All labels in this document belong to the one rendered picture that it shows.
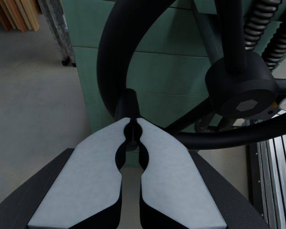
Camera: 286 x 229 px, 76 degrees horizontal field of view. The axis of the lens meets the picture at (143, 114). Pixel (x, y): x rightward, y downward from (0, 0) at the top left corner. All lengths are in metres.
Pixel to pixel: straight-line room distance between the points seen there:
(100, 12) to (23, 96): 1.05
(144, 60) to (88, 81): 0.14
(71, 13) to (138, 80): 0.19
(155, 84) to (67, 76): 0.99
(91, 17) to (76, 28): 0.04
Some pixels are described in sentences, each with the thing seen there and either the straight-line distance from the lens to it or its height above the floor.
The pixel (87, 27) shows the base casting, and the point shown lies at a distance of 0.36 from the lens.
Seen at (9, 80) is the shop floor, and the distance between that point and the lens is 1.46.
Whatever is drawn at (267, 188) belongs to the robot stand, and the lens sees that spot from 1.00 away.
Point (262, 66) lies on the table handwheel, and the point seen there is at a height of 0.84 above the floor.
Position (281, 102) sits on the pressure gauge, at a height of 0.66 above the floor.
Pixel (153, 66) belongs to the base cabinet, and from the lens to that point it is 0.41.
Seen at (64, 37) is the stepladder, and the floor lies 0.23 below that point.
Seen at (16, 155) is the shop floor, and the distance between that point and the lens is 1.13.
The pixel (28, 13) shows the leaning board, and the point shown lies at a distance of 1.77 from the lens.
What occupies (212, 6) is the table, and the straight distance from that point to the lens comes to 0.25.
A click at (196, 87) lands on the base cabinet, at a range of 0.48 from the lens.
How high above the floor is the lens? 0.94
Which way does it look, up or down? 55 degrees down
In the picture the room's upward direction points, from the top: 12 degrees clockwise
